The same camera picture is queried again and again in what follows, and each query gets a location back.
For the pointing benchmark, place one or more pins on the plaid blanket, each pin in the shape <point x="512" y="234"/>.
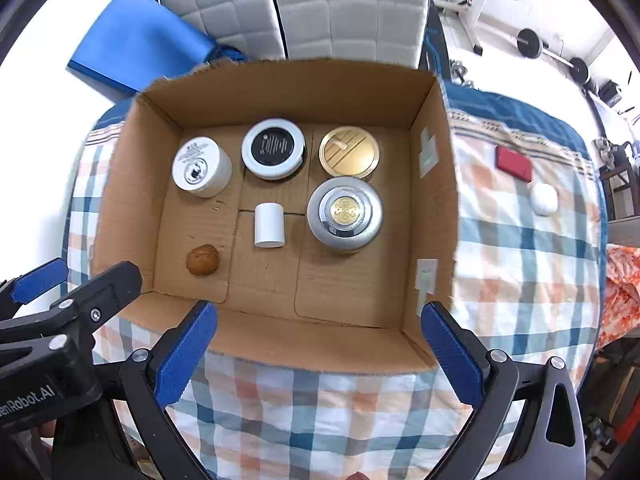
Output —
<point x="515" y="270"/>

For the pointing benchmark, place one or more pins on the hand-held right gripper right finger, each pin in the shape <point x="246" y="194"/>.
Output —
<point x="450" y="355"/>

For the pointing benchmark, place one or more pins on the white tin with black lid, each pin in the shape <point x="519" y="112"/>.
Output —
<point x="273" y="147"/>

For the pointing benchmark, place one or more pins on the white labelled jar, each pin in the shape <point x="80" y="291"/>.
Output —
<point x="197" y="170"/>

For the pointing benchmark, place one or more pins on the gold round tin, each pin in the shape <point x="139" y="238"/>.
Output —
<point x="349" y="152"/>

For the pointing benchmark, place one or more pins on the orange patterned cloth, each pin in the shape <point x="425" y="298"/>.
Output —
<point x="622" y="290"/>

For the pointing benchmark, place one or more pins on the chrome dumbbells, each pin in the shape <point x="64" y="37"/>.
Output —
<point x="459" y="71"/>

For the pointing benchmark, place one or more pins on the small white cylinder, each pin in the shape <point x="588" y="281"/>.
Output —
<point x="270" y="225"/>

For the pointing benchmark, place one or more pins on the black weight bench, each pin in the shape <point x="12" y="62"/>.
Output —
<point x="434" y="45"/>

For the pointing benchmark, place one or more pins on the cardboard box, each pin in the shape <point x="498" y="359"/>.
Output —
<point x="350" y="285"/>

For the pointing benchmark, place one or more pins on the silver round tin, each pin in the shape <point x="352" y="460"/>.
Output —
<point x="345" y="212"/>

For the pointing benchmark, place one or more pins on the pair of shoes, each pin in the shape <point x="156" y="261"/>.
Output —
<point x="615" y="149"/>

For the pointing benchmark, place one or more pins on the blue cloth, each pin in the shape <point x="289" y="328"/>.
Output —
<point x="227" y="53"/>

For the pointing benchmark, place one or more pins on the white quilted chair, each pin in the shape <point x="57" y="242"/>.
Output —
<point x="350" y="10"/>
<point x="225" y="5"/>

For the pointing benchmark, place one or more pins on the small red box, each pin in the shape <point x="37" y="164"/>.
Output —
<point x="513" y="162"/>

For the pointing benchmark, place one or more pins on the brown walnut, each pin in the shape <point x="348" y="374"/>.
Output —
<point x="203" y="260"/>

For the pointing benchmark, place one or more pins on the short barbell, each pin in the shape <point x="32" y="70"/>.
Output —
<point x="530" y="42"/>

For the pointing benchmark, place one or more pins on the dark wooden chair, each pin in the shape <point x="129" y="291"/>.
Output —
<point x="622" y="185"/>

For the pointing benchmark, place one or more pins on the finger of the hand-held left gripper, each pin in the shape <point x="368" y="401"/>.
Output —
<point x="100" y="295"/>
<point x="37" y="277"/>

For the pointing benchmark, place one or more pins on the white squat rack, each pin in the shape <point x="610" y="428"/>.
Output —
<point x="472" y="15"/>

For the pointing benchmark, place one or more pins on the white earbuds case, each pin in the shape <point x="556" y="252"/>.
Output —
<point x="544" y="199"/>

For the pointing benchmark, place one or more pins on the blue foam mat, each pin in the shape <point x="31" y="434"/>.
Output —
<point x="135" y="40"/>

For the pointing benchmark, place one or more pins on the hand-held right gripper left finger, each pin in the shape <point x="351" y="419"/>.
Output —
<point x="184" y="355"/>

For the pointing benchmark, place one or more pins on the grey chair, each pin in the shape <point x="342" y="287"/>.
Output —
<point x="625" y="231"/>

